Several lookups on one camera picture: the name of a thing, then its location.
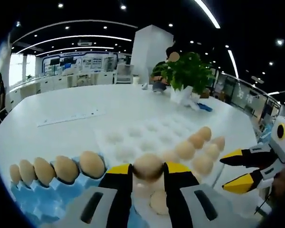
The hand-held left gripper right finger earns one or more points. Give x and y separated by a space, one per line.
177 202

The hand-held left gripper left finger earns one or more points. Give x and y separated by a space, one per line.
118 202

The smooth brown egg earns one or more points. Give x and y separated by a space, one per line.
66 168
14 173
27 171
147 166
91 164
44 170

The blue egg tray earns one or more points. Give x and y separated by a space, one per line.
50 202

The white foam egg holder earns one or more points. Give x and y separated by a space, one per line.
137 133

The blue white chair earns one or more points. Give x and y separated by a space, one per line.
267 133

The small blue object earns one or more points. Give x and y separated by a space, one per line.
205 107

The brown box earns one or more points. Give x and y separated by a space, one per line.
205 93

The white power strip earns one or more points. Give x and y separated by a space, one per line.
71 116

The green potted plant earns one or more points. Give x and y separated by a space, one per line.
190 71

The white table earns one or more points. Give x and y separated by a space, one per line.
61 107

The grey rounded object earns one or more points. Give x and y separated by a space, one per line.
159 88

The small white object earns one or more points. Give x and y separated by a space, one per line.
145 86

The white paper cup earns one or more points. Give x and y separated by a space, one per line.
136 80

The grey mesh office chair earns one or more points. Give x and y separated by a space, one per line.
124 73

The white cabinet row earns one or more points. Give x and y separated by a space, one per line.
61 83

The ceiling air conditioner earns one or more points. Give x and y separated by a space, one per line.
84 43

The blue framed display wall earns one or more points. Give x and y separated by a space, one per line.
85 63

